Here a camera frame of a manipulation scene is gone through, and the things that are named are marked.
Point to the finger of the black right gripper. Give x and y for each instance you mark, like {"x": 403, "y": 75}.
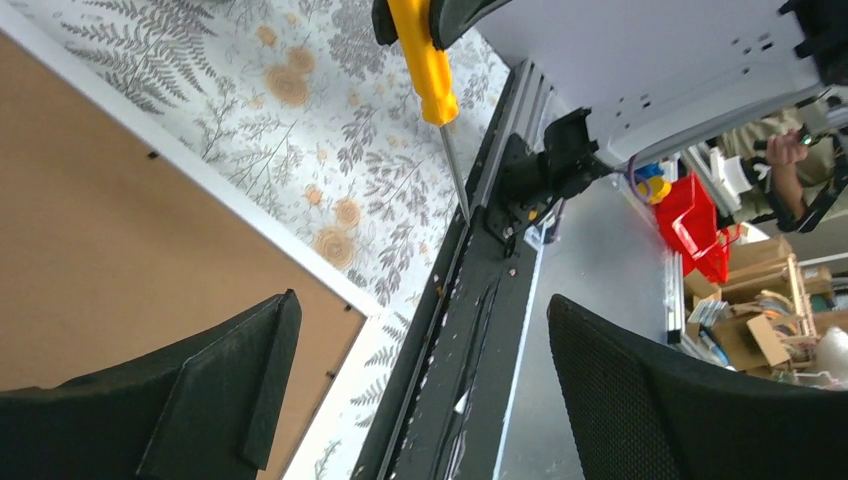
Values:
{"x": 383, "y": 24}
{"x": 448, "y": 20}

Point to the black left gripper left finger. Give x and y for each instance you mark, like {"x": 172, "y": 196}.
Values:
{"x": 205, "y": 407}

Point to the cardboard box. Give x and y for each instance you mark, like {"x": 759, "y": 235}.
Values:
{"x": 761, "y": 320}

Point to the white picture frame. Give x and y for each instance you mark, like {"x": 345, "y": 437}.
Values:
{"x": 116, "y": 240}

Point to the red plastic bin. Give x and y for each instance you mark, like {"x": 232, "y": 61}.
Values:
{"x": 687, "y": 222}

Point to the yellow handled screwdriver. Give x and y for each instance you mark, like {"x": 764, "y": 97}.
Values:
{"x": 431, "y": 78}

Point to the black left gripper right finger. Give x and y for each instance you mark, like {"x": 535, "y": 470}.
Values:
{"x": 641, "y": 410}

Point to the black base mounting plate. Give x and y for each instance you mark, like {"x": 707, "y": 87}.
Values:
{"x": 445, "y": 404}

